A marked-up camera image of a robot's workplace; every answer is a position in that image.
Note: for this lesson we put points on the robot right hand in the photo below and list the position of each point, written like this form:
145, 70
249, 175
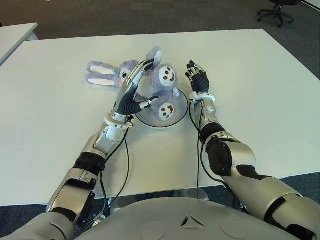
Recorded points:
200, 81

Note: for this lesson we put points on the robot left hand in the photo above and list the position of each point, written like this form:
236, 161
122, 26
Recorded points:
127, 100

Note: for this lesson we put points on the purple plush rabbit doll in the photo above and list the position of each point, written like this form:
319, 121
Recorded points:
162, 82

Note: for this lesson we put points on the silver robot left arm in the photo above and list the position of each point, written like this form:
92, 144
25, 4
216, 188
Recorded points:
82, 175

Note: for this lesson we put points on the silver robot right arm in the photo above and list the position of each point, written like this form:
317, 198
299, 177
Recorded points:
245, 155

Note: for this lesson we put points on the white plate black rim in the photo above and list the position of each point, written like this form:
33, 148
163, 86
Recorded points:
178, 110

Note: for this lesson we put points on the black office chair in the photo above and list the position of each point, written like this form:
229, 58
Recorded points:
276, 12

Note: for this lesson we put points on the white side desk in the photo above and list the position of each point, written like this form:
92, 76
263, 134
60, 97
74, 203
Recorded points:
15, 40

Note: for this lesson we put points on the silver robot torso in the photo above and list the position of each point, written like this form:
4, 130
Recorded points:
175, 220

